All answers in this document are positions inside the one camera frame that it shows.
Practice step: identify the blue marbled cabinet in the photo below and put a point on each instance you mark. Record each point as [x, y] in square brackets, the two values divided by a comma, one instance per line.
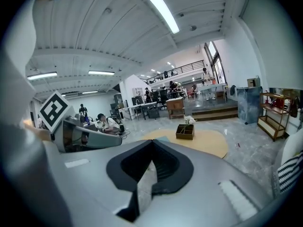
[248, 105]

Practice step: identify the dark wooden steps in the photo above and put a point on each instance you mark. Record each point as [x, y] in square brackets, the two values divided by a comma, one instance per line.
[214, 115]

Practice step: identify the cardboard box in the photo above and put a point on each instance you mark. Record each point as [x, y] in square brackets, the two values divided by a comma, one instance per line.
[252, 82]

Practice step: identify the black-white striped cloth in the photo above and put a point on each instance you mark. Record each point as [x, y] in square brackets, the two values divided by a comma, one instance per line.
[290, 174]

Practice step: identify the tall window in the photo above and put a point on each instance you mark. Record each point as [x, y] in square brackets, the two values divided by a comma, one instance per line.
[216, 65]

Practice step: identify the person's cream shirt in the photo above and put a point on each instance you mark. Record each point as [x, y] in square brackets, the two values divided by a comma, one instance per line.
[14, 79]

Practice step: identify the small wooden cabinet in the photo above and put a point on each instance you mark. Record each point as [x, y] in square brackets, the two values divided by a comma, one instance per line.
[175, 106]

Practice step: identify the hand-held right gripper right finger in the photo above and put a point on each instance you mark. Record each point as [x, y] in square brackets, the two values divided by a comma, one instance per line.
[208, 185]

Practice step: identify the black mezzanine railing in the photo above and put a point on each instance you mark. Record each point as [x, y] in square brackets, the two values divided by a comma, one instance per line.
[180, 71]

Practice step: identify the brown wooden organiser box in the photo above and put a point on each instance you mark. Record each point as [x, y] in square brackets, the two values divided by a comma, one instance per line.
[185, 133]

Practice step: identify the pale flower bunch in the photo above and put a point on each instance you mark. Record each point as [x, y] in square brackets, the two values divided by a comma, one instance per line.
[190, 120]

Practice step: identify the ceiling tube light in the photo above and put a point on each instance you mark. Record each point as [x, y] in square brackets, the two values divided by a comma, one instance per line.
[42, 75]
[164, 12]
[101, 72]

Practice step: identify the white desk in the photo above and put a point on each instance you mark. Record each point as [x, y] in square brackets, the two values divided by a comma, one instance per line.
[139, 106]

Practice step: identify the person's left forearm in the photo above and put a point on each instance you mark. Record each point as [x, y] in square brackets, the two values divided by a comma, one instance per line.
[38, 131]

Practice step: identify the red shelf item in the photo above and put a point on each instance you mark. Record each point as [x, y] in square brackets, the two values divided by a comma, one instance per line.
[279, 102]

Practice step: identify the white table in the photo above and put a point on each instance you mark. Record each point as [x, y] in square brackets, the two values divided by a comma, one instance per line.
[213, 87]

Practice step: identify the oval wooden table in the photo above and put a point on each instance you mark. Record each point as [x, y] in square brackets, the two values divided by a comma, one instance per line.
[209, 144]

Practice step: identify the wooden shelf rack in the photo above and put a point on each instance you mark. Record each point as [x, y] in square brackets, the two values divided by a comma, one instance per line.
[275, 110]

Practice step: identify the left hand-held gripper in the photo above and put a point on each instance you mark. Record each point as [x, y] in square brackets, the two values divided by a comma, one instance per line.
[53, 110]

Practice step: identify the pale upholstered armchair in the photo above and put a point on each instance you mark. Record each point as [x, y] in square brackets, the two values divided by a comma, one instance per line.
[291, 141]

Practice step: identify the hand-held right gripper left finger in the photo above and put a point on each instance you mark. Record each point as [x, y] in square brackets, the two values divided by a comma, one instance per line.
[90, 181]

